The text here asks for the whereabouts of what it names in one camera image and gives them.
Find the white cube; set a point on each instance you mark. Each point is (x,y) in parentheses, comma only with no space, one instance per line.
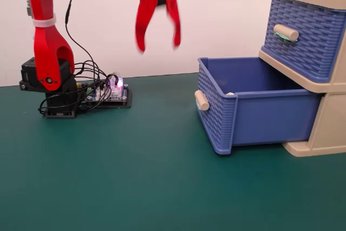
(229,93)

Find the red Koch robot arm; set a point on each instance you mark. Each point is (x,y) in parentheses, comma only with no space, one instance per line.
(46,41)

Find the white zip tie on upper arm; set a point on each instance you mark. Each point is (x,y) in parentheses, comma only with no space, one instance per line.
(44,22)

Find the beige plastic drawer cabinet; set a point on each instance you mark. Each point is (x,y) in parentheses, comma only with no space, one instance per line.
(332,125)

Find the black controller board with LEDs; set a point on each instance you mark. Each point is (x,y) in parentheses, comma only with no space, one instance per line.
(113,98)

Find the dark green table mat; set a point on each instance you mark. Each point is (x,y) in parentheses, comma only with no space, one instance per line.
(135,174)

